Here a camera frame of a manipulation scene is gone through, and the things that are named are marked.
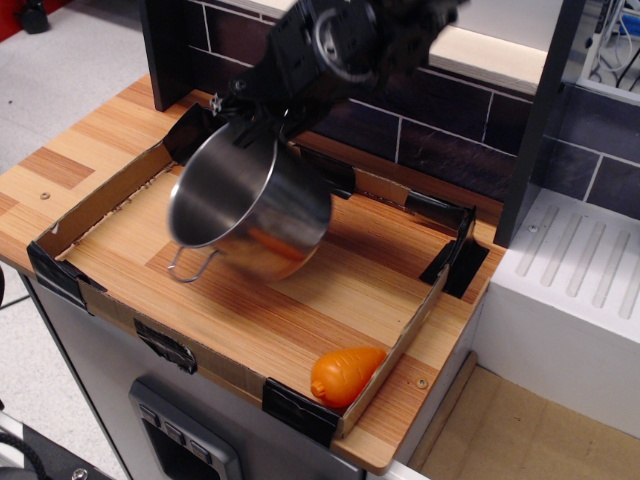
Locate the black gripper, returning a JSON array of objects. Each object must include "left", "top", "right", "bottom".
[{"left": 211, "top": 1, "right": 381, "bottom": 148}]

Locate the stainless steel pot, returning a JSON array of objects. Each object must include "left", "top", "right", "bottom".
[{"left": 168, "top": 124, "right": 332, "bottom": 282}]

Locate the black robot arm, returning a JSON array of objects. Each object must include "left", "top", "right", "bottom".
[{"left": 210, "top": 1, "right": 459, "bottom": 147}]

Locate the cardboard fence with black tape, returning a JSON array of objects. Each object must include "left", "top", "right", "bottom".
[{"left": 28, "top": 106, "right": 503, "bottom": 456}]

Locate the light wooden shelf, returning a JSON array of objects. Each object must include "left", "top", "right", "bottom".
[{"left": 252, "top": 0, "right": 549, "bottom": 95}]

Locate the dark grey right panel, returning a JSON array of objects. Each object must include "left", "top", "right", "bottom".
[{"left": 494, "top": 1, "right": 585, "bottom": 247}]

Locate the orange plastic carrot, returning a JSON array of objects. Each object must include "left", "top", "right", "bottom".
[{"left": 310, "top": 347, "right": 386, "bottom": 408}]

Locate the grey oven control panel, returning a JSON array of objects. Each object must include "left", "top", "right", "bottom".
[{"left": 129, "top": 380, "right": 243, "bottom": 479}]

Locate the white drainer sink unit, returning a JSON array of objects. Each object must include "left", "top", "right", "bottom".
[{"left": 472, "top": 190, "right": 639, "bottom": 436}]

